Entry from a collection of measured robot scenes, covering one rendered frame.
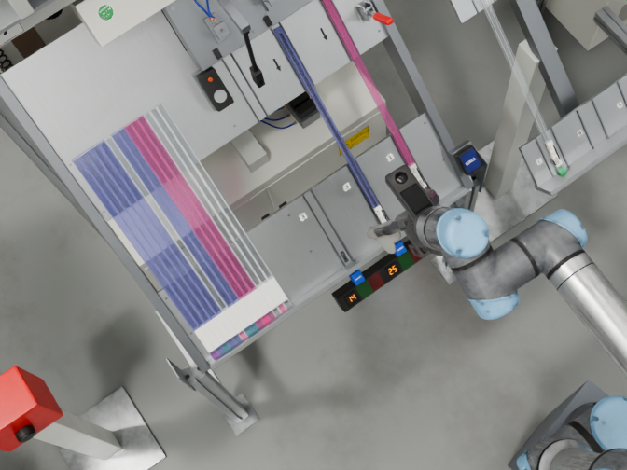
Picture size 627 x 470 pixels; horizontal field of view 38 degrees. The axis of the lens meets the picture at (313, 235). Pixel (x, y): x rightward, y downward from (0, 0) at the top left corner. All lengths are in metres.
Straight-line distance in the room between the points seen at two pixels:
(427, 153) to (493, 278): 0.52
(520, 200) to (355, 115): 0.76
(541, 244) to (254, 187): 0.83
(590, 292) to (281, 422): 1.31
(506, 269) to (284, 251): 0.55
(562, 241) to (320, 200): 0.56
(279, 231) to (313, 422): 0.87
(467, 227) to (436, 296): 1.23
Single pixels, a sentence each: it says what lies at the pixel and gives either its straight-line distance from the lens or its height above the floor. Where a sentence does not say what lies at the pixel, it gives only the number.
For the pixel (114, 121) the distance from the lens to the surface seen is 1.75.
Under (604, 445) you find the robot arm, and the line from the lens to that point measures 1.86.
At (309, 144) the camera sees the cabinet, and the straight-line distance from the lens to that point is 2.17.
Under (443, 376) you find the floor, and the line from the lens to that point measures 2.63.
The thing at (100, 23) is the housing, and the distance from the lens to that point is 1.64.
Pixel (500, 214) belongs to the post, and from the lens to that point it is 2.76.
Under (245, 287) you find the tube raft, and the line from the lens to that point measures 1.88.
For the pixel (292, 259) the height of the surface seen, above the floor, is 0.78.
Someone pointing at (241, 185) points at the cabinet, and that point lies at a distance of 2.15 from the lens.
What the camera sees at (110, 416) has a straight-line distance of 2.71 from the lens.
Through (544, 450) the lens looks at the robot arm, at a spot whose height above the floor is 0.79.
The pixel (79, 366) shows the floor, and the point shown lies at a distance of 2.78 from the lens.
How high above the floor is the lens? 2.59
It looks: 70 degrees down
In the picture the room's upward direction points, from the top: 14 degrees counter-clockwise
